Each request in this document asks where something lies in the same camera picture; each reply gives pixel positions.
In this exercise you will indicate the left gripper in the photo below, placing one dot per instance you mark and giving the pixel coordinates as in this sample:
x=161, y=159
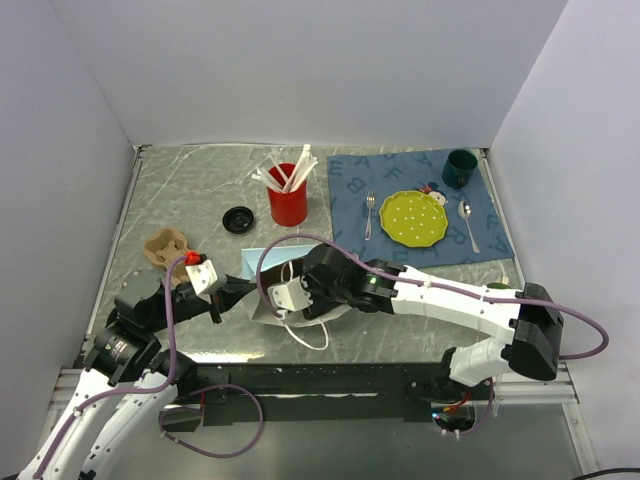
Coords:
x=227, y=295

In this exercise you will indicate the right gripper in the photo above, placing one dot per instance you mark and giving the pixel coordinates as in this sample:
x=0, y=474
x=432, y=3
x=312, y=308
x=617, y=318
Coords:
x=320, y=305

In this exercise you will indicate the light blue paper bag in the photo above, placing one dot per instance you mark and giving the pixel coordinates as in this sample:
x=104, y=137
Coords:
x=279, y=266

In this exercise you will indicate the black cup lid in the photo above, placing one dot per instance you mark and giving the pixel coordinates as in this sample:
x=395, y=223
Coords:
x=238, y=220

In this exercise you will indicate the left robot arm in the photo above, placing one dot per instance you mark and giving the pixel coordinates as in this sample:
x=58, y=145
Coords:
x=131, y=372

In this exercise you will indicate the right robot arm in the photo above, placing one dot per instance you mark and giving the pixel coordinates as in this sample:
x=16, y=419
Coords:
x=523, y=328

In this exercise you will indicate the cardboard cup carrier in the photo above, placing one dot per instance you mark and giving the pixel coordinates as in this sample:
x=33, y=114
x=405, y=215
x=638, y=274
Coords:
x=168, y=244

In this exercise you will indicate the red straw holder cup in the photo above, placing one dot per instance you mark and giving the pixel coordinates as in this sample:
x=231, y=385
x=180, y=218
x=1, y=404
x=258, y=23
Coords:
x=288, y=209

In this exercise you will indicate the silver fork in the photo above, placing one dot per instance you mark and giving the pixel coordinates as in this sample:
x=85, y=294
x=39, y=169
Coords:
x=370, y=204

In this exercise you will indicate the blue letter-print cloth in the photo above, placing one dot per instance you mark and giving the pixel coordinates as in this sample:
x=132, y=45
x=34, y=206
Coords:
x=351, y=177

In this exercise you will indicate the yellow dotted plate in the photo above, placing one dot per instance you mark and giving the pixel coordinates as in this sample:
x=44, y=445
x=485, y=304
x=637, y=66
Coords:
x=414, y=219

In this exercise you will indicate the white wrapped straws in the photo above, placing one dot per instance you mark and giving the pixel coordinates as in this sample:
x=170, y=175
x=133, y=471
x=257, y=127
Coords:
x=289, y=182

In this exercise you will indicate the silver spoon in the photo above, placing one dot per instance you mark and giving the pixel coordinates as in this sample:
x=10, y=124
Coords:
x=465, y=211

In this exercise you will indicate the dark green mug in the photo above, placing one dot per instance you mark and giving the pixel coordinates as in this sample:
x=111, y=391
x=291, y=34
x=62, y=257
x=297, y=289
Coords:
x=459, y=168

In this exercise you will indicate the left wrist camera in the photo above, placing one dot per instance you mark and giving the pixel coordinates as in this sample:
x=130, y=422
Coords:
x=205, y=276

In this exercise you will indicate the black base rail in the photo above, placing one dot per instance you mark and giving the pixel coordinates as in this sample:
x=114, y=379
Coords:
x=245, y=392

